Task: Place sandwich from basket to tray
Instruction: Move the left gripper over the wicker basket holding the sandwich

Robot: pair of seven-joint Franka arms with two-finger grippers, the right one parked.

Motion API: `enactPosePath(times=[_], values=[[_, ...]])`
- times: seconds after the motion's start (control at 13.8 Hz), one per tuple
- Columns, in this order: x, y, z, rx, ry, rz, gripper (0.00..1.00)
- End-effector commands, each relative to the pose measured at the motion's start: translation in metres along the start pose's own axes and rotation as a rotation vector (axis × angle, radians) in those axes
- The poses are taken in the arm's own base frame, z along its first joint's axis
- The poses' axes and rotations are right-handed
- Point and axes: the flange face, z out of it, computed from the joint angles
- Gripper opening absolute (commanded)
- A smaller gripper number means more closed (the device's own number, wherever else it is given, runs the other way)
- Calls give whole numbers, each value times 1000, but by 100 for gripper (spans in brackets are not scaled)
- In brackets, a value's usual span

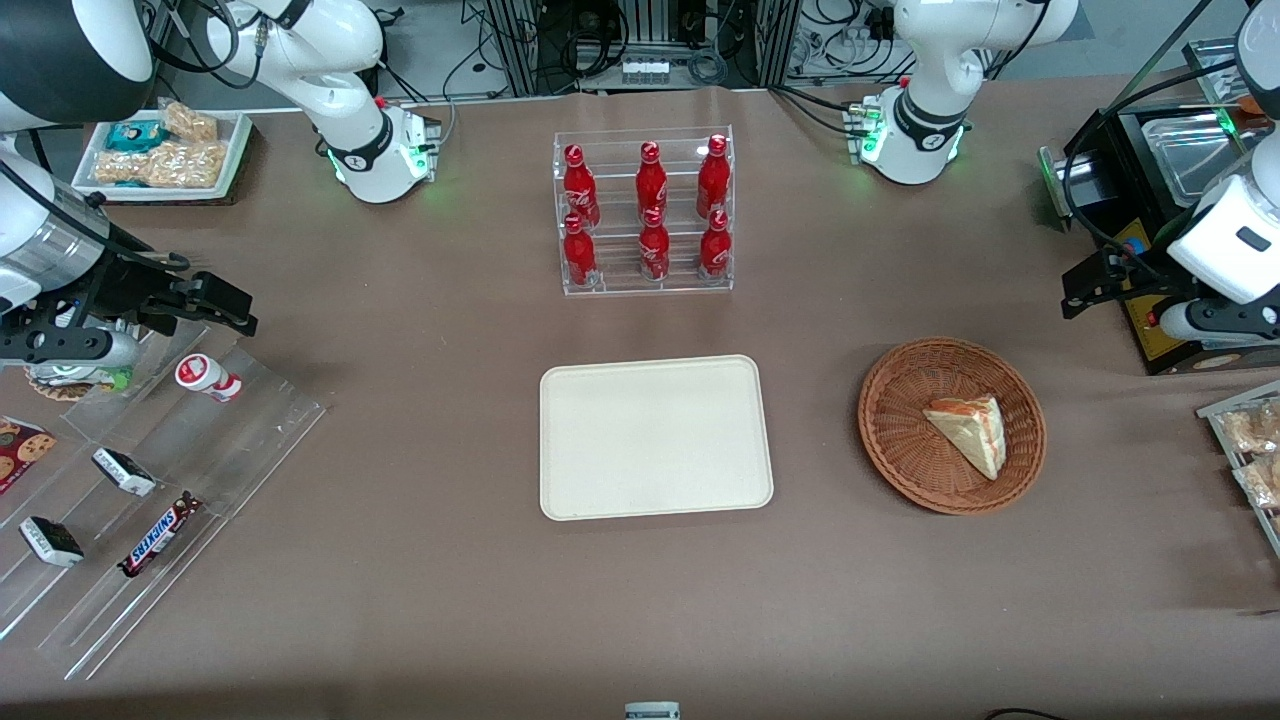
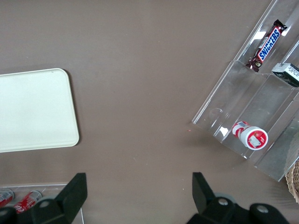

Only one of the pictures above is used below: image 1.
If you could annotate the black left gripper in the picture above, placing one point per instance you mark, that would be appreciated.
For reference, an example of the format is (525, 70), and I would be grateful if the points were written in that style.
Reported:
(1132, 276)

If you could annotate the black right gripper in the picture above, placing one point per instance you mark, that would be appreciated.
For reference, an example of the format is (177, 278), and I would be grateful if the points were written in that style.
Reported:
(128, 286)

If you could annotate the triangle sandwich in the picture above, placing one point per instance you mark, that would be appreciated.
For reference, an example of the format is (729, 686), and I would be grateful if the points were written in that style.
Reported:
(975, 435)

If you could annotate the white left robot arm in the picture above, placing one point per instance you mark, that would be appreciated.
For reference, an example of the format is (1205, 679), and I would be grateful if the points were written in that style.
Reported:
(930, 120)

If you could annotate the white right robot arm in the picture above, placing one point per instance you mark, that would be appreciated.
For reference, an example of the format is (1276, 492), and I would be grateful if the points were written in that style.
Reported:
(350, 100)

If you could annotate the white snack tray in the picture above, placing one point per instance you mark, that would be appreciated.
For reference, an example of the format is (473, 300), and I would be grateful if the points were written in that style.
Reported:
(235, 150)

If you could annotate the grey bread tray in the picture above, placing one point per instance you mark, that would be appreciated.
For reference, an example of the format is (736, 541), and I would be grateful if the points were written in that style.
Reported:
(1215, 415)

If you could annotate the steel shelf tray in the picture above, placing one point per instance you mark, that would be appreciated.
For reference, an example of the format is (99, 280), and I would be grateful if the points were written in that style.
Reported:
(1215, 65)

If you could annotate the brown wicker basket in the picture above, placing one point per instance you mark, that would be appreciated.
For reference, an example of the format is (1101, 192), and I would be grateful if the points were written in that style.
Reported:
(900, 430)

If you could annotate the beige plastic tray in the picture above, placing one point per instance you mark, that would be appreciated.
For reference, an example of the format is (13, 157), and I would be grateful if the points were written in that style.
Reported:
(650, 440)

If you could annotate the white red yogurt bottle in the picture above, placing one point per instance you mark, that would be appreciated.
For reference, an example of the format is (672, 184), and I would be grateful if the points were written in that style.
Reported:
(205, 376)

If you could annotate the black food warmer appliance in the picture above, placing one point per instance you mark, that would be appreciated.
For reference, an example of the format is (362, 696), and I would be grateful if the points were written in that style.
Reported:
(1100, 180)

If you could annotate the green white drink bottle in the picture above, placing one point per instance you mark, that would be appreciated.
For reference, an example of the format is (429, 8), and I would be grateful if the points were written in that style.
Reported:
(118, 379)

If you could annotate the clear acrylic stepped display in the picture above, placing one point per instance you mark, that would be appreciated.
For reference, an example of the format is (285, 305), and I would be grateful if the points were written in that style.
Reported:
(230, 440)

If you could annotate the large rice cracker pack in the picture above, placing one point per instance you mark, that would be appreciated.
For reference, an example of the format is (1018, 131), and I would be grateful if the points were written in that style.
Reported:
(180, 165)

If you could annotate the steel food pan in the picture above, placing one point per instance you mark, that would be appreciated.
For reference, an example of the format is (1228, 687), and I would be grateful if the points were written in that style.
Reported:
(1190, 150)

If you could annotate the small rice cracker pack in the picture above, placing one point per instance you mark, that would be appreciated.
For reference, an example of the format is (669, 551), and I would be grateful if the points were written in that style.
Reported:
(190, 122)

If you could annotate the teal snack package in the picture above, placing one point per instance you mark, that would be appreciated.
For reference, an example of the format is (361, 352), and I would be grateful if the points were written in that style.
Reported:
(135, 135)

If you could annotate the small wicker coaster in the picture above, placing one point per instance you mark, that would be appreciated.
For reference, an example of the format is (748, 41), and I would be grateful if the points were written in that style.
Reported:
(50, 391)

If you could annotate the black white snack pack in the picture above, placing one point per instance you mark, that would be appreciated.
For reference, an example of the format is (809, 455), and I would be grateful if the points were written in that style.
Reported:
(51, 541)
(124, 472)

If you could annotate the wrapped bread pack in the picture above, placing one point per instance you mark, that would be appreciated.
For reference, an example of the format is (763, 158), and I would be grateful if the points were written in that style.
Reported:
(1255, 430)
(1262, 482)

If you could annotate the snickers chocolate bar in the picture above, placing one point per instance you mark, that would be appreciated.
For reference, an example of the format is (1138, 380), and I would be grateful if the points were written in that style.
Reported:
(160, 535)

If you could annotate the red cookie package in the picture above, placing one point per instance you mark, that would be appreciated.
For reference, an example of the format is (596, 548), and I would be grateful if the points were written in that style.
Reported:
(20, 452)

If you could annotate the red cola bottle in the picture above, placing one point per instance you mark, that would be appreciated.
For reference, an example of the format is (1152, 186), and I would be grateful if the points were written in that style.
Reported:
(578, 250)
(715, 245)
(713, 175)
(651, 180)
(579, 185)
(654, 245)

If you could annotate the clear acrylic bottle rack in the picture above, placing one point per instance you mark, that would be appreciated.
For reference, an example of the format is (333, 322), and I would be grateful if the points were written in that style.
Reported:
(620, 287)

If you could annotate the black controller box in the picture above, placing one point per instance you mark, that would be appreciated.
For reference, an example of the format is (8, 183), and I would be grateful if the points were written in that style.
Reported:
(580, 30)

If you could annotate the white power strip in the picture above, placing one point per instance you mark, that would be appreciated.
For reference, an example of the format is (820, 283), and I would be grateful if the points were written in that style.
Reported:
(645, 70)

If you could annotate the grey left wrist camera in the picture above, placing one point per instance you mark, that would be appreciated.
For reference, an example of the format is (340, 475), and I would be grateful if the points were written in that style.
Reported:
(1220, 322)

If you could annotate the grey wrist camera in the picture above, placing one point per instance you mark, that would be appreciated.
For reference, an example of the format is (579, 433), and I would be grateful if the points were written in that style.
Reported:
(70, 347)
(1220, 322)

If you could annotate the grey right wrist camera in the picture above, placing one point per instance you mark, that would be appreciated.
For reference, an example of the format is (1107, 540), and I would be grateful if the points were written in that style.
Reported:
(70, 347)

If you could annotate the aluminium frame rack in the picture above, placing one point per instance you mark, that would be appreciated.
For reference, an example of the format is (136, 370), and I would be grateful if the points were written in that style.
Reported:
(515, 50)

